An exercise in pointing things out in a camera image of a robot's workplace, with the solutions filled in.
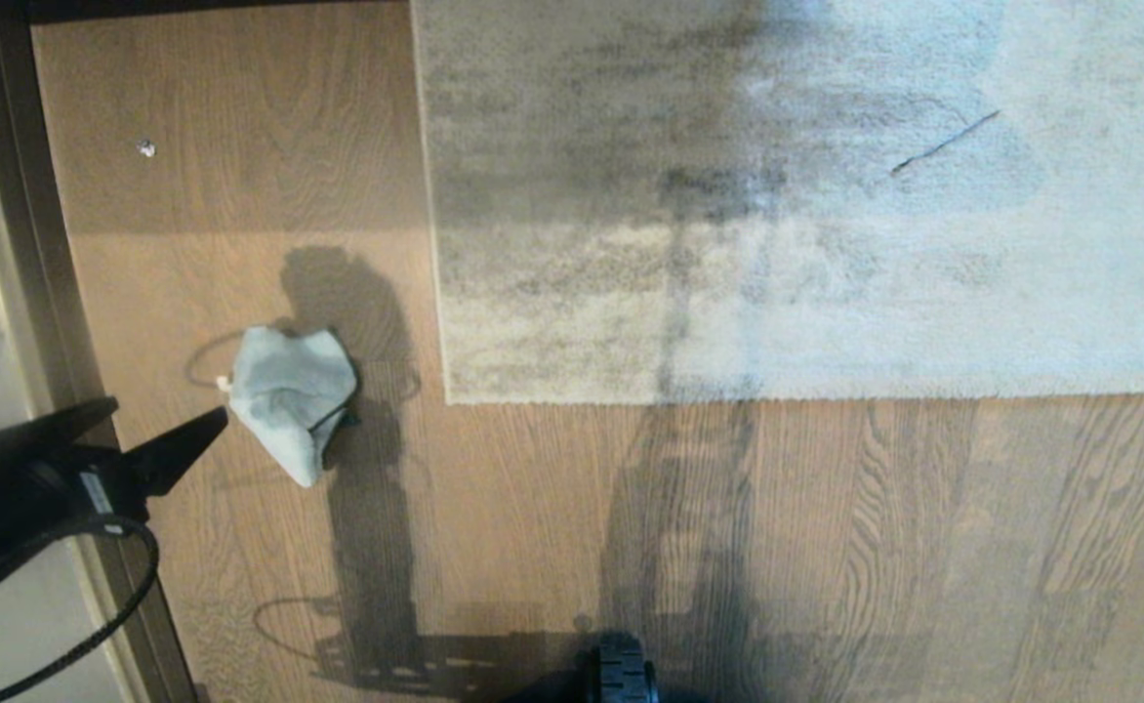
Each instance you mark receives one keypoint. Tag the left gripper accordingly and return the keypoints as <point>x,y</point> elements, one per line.
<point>16,488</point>

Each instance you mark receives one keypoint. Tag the crumpled pale blue cloth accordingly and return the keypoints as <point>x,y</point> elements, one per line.
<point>289,391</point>

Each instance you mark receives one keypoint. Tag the grey shaggy rug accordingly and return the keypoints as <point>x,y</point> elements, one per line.
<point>826,244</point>

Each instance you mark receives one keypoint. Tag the dark door threshold strip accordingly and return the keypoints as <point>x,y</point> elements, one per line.
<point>45,244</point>

